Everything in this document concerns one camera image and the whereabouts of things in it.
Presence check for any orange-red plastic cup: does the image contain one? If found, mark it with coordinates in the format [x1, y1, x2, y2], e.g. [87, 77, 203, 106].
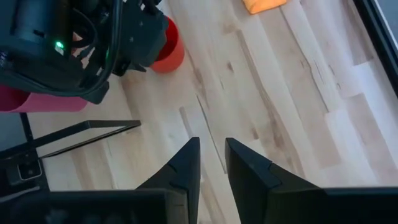
[149, 16, 186, 75]

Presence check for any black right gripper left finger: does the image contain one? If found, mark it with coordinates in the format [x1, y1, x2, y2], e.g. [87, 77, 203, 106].
[136, 136, 201, 224]

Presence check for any black table edge rail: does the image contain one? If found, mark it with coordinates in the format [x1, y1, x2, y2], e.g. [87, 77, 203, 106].
[353, 0, 398, 98]

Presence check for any yellow cup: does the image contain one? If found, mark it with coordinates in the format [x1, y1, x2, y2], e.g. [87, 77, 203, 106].
[241, 0, 288, 16]

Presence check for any black metal shelf frame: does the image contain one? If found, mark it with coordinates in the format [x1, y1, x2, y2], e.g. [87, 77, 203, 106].
[0, 112, 142, 200]

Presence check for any pink cup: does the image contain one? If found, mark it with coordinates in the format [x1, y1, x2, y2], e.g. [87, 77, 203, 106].
[0, 84, 89, 113]

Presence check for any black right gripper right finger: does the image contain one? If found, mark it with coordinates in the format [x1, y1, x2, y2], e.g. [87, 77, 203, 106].
[224, 137, 328, 224]

